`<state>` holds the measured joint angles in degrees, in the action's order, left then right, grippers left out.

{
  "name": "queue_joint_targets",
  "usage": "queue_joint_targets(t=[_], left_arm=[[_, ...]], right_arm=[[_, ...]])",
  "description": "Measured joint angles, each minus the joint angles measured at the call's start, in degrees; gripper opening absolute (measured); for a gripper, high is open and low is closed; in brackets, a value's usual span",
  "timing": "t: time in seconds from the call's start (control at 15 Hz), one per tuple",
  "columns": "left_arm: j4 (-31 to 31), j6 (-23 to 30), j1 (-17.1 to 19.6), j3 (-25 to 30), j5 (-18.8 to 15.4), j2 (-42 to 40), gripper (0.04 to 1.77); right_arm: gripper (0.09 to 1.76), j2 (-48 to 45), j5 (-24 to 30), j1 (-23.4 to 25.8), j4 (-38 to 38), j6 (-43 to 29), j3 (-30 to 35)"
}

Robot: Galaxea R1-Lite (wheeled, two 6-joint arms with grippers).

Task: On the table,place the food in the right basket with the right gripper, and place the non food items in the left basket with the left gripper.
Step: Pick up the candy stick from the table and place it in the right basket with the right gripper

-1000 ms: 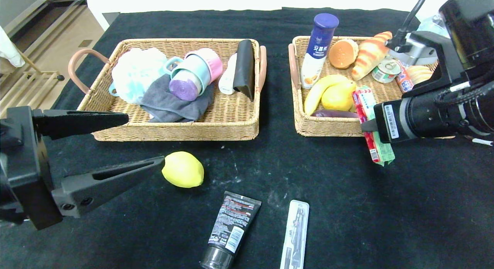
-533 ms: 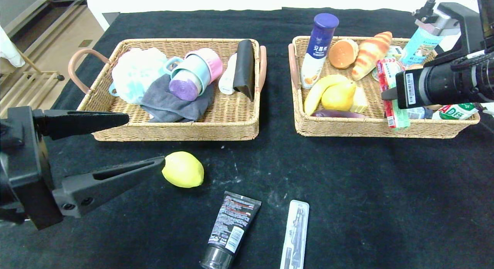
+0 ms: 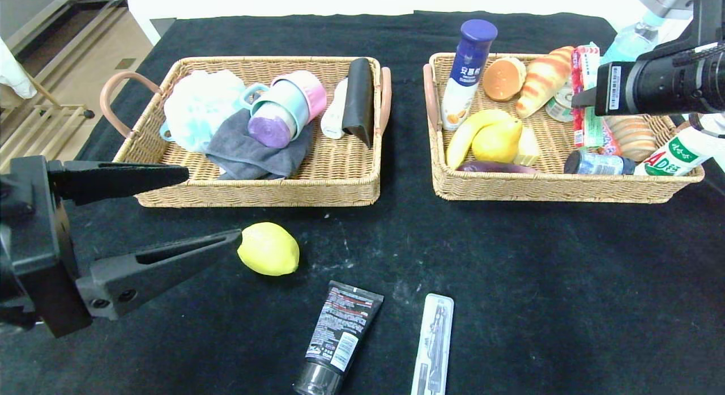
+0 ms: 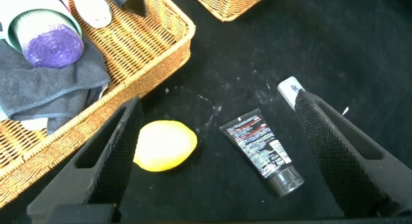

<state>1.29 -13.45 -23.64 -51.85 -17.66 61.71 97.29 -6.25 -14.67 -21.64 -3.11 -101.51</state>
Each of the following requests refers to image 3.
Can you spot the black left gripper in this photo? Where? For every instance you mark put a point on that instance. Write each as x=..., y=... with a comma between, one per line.
x=39, y=245

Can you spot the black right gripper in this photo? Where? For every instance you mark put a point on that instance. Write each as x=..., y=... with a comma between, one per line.
x=614, y=88

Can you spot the red green candy pack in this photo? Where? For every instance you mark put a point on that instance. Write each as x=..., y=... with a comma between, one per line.
x=586, y=128

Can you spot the toy burger bun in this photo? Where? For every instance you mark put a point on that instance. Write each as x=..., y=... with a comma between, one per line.
x=504, y=80

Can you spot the white bottle with blue cap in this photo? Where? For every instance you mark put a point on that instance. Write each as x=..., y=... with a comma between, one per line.
x=467, y=72

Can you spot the small tin can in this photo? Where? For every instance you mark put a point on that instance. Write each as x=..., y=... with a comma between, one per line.
x=558, y=109

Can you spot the striped croissant bread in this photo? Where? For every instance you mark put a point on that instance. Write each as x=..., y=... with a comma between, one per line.
x=544, y=80

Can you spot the red sausage pack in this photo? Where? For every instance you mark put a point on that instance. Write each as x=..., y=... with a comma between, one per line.
x=610, y=143

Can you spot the ridged long bread loaf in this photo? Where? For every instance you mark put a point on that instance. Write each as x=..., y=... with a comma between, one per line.
x=631, y=137

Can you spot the small blue black-capped jar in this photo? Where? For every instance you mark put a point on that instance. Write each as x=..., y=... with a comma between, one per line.
x=595, y=163

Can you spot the clear water bottle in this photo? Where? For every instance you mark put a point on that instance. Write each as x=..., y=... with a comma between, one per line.
x=628, y=43

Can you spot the pale yellow butter block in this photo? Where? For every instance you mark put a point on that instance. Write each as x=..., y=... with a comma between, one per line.
x=528, y=151

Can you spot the yellow pear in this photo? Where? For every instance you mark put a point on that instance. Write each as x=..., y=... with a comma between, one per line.
x=498, y=143

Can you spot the white green milk bottle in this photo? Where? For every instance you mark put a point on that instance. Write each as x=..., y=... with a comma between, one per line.
x=668, y=157

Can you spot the purple eggplant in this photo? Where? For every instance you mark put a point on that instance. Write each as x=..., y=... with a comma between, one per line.
x=493, y=168

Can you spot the yellow banana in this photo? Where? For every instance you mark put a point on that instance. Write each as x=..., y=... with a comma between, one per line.
x=467, y=131

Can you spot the wooden rack with wheels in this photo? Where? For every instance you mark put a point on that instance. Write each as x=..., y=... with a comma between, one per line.
x=68, y=109

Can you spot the light blue bath sponge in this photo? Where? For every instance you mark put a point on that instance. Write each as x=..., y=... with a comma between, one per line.
x=198, y=109

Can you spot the grey towel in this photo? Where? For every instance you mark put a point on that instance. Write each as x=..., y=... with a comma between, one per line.
x=243, y=154

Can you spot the yellow lemon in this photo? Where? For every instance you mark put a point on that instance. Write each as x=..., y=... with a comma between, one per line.
x=269, y=249

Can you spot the purple garbage bag roll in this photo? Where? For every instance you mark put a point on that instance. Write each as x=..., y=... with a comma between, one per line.
x=271, y=130

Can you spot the black table cloth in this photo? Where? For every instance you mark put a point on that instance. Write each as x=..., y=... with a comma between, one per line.
x=510, y=270

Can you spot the white cloth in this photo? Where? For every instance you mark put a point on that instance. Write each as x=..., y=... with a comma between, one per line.
x=14, y=75

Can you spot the black leather wallet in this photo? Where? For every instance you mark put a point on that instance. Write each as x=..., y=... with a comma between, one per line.
x=358, y=99

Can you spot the pink cup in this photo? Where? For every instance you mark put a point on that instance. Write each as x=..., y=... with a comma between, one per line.
x=313, y=90

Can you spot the black cosmetic tube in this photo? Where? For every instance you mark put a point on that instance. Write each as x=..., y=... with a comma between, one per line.
x=340, y=327

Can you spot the white tube bottle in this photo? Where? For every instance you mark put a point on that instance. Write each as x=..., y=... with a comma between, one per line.
x=334, y=119

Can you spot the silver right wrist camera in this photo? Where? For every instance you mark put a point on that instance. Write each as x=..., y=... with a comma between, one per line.
x=665, y=1

